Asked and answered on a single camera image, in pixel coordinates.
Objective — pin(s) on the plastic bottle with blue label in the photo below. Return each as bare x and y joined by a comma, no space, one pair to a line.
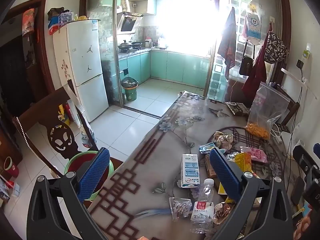
87,138

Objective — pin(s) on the black shoulder bag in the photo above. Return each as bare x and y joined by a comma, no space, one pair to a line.
246,63

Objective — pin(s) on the yellow bag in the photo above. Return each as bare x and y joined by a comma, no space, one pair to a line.
63,116

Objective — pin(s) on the dark wooden chair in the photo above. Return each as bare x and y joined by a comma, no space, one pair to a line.
291,105

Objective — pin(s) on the pink snack packet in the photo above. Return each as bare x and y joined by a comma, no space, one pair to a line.
256,154

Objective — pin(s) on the carved wooden chair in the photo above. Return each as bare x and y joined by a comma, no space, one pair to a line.
47,115

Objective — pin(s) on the white refrigerator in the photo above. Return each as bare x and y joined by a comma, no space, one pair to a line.
82,65

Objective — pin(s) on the cartoon face hanging bag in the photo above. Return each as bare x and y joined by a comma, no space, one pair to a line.
253,27

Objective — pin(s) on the range hood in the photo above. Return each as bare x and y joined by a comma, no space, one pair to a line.
128,22

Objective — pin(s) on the maroon cloth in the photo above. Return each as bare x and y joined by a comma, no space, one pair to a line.
256,72

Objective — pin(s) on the black wok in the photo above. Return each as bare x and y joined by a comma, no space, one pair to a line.
124,45

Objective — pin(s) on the silver exhaust duct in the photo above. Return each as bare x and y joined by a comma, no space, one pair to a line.
124,4

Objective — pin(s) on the dark bag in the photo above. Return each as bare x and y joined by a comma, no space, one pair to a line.
55,12

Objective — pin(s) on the black and white patterned bag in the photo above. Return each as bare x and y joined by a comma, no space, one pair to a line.
276,47

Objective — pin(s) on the yellow carton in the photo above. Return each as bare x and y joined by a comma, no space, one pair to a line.
242,161

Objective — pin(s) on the clear plastic wrapper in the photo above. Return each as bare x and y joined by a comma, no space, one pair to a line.
180,208

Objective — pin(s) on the turquoise kitchen cabinets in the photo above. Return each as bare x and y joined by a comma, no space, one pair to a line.
175,67

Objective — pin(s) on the clear plastic water bottle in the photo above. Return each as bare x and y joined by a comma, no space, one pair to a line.
203,210

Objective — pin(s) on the crumpled silver wrapper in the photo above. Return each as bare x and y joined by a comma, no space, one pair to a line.
223,140

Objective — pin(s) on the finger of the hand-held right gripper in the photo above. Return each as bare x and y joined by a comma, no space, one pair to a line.
302,157

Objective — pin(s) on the clear blue storage box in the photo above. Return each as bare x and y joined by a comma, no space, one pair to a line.
65,18

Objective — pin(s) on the black wall charger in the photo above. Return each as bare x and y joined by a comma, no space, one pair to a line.
300,63

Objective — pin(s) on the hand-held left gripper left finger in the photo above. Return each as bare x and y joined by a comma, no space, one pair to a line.
95,173

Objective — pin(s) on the beige and red wrapper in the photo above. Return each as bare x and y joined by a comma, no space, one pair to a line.
225,212

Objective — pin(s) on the green kitchen trash can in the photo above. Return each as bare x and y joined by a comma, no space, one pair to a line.
130,90

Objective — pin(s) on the white milk carton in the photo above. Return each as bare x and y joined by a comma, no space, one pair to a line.
190,170

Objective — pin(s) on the red and blue box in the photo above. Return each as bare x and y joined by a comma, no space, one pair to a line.
53,27

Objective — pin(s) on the person's right hand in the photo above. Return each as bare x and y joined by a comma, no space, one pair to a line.
303,227

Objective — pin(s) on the blue and red towel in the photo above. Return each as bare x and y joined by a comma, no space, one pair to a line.
227,45

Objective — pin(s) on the red cup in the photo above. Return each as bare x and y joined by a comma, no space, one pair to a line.
11,167

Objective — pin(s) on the blue and green wrapper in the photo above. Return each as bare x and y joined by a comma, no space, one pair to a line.
206,147

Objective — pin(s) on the wall socket with green plug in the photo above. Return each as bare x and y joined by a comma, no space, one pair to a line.
306,53

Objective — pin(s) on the zip bag of orange snacks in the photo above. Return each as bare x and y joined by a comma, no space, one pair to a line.
265,115

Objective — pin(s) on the yellow packet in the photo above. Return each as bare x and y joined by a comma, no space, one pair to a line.
222,190

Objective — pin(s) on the green bucket with red inside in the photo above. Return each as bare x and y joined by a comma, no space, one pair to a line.
75,160

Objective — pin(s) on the dark snack packet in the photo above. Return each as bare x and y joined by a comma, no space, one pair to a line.
237,108

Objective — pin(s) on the dark wooden door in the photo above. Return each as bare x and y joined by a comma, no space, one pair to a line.
15,67

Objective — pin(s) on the red hanging decoration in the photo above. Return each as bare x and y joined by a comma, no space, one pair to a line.
28,21

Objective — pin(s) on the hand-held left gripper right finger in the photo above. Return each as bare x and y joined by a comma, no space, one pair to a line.
225,173

